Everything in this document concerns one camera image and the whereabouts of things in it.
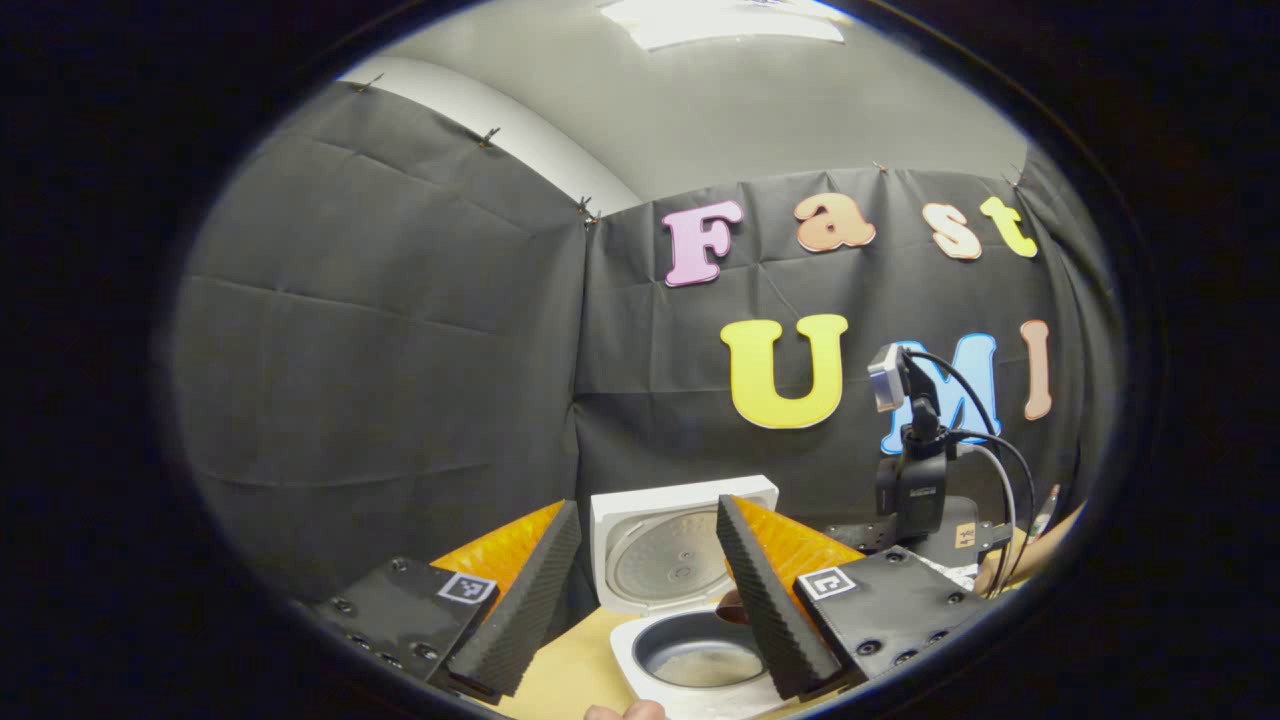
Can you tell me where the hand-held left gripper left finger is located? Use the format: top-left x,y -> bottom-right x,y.
305,500 -> 583,698

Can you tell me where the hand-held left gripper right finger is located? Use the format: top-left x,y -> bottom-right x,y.
715,494 -> 991,701

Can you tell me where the white rice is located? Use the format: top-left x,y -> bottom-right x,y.
655,648 -> 766,689

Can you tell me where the white rice cooker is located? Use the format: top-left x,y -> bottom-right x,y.
590,475 -> 801,720

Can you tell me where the black backdrop cloth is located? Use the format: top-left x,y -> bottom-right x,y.
175,80 -> 1121,601

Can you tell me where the ceiling light panel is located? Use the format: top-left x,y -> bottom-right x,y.
600,0 -> 846,51

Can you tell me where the black cable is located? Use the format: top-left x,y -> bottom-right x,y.
948,430 -> 1037,591
905,350 -> 1019,591

